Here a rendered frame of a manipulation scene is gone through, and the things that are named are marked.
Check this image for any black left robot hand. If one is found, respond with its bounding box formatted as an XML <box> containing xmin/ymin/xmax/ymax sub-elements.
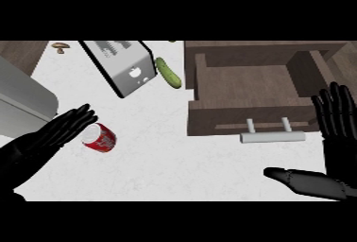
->
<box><xmin>0</xmin><ymin>103</ymin><xmax>101</xmax><ymax>202</ymax></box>

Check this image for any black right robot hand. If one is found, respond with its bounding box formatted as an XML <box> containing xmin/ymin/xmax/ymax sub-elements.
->
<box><xmin>263</xmin><ymin>81</ymin><xmax>357</xmax><ymax>201</ymax></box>

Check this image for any red can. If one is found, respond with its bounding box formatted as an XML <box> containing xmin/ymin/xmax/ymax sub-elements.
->
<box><xmin>82</xmin><ymin>122</ymin><xmax>119</xmax><ymax>154</ymax></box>

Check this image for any open wooden drawer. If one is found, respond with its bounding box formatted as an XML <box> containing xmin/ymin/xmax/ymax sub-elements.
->
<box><xmin>188</xmin><ymin>50</ymin><xmax>338</xmax><ymax>137</ymax></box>

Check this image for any pale grey appliance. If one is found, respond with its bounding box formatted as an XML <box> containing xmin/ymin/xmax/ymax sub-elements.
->
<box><xmin>0</xmin><ymin>56</ymin><xmax>61</xmax><ymax>139</ymax></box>

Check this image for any brown wooden panel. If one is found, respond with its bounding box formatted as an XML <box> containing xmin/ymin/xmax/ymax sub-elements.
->
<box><xmin>0</xmin><ymin>41</ymin><xmax>51</xmax><ymax>78</ymax></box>

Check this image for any wooden cabinet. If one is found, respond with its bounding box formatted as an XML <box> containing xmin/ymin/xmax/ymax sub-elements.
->
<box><xmin>185</xmin><ymin>41</ymin><xmax>357</xmax><ymax>95</ymax></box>

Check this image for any grey toaster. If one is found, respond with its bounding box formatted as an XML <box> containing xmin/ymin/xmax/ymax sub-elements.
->
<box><xmin>77</xmin><ymin>41</ymin><xmax>160</xmax><ymax>99</ymax></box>

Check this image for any brown mushroom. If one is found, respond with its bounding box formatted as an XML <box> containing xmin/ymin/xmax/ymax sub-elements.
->
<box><xmin>51</xmin><ymin>42</ymin><xmax>71</xmax><ymax>55</ymax></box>

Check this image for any green cucumber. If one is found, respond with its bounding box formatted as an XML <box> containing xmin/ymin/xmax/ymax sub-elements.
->
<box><xmin>154</xmin><ymin>57</ymin><xmax>185</xmax><ymax>90</ymax></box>

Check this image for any white drawer handle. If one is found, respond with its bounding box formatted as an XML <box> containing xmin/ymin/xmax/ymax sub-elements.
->
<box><xmin>240</xmin><ymin>116</ymin><xmax>307</xmax><ymax>145</ymax></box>

